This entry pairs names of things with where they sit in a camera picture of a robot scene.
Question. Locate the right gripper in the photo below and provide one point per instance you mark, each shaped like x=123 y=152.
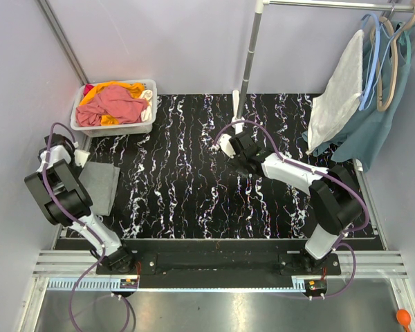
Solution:
x=241 y=146

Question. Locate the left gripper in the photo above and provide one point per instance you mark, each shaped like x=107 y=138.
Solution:
x=70 y=152

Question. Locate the grey t shirt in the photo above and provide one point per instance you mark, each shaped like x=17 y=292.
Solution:
x=100 y=180

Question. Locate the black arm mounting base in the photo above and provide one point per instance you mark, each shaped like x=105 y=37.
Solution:
x=226 y=264

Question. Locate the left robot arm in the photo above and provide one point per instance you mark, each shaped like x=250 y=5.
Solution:
x=73 y=192

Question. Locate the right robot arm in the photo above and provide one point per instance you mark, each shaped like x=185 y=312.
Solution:
x=332 y=192

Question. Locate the metal clothes rack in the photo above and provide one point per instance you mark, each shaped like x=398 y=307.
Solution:
x=239 y=96

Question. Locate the pink shirt in basket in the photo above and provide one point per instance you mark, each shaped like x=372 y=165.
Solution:
x=112 y=107

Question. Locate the magenta garment in basket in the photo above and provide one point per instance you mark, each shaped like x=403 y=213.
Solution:
x=87 y=89

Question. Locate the white garment in basket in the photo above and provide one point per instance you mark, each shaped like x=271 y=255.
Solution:
x=146 y=114

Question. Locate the orange shirt in basket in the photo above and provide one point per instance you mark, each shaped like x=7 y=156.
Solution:
x=121 y=88

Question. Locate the white hanging cloth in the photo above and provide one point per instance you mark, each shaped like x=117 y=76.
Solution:
x=341 y=98

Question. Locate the beige plastic hanger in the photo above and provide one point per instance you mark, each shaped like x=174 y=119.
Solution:
x=391 y=49

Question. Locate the blue plastic hanger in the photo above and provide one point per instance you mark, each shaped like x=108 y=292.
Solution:
x=374 y=56

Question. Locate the teal hanging garment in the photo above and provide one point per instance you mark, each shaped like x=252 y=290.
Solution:
x=364 y=134

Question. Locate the teal plastic hanger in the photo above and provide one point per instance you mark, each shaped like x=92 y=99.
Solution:
x=404 y=45

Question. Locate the orange ball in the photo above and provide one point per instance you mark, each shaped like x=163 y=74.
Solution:
x=404 y=319

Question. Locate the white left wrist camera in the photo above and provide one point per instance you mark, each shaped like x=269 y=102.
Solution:
x=80 y=156

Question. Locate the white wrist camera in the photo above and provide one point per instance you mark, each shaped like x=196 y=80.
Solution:
x=223 y=144
x=80 y=156

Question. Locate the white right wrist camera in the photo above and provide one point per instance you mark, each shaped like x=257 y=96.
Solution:
x=223 y=144

